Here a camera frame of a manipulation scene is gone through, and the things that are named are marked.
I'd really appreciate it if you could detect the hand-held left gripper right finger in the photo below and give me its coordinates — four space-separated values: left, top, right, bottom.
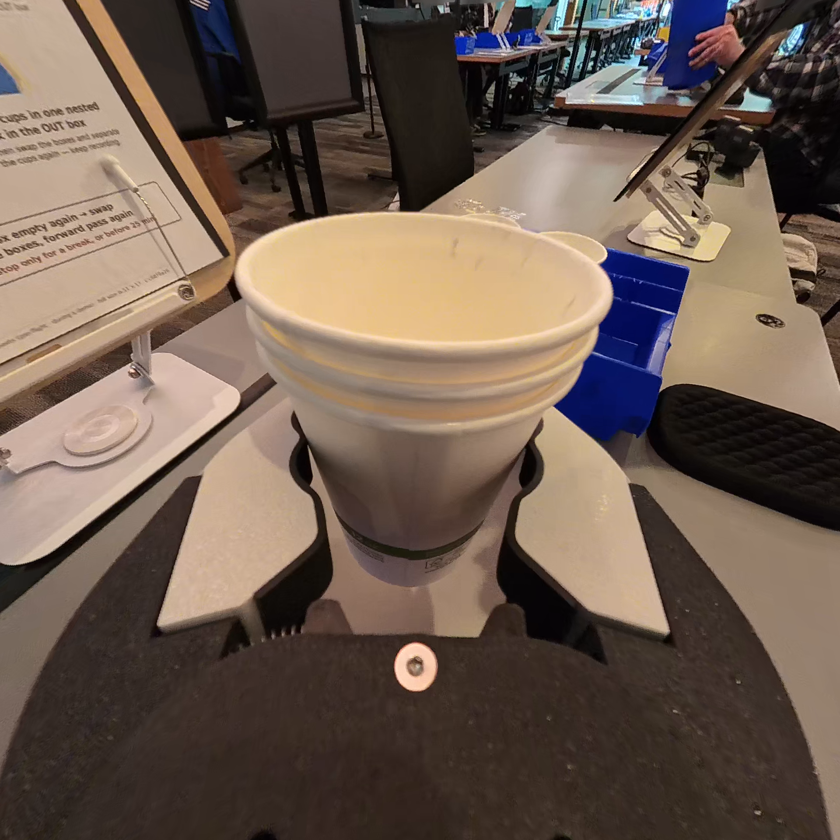
499 401 673 644

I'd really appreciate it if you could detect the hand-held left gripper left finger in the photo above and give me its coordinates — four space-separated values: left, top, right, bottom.
155 401 332 647

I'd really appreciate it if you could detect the blue plastic bin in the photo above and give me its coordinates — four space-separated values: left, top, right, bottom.
554 250 691 443

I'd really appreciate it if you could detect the stack of nested white cups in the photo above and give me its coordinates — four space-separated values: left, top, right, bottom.
234 213 615 588

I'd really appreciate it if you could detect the white paper cup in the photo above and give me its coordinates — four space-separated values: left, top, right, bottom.
539 231 610 266

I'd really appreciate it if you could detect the black textured pad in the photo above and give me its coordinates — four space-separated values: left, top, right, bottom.
647 384 840 532

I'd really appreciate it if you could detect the pale cloth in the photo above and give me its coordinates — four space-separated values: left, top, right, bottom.
784 237 821 303

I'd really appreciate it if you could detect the wooden instruction board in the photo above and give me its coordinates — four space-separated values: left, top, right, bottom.
0 0 237 401

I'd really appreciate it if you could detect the wooden desk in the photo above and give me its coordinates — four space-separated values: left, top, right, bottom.
554 63 775 130

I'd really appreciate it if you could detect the black office chair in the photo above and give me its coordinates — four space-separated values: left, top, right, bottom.
361 11 476 211

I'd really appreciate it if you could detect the black framed panel on stand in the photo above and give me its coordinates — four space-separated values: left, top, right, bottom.
99 0 231 143
230 0 366 217

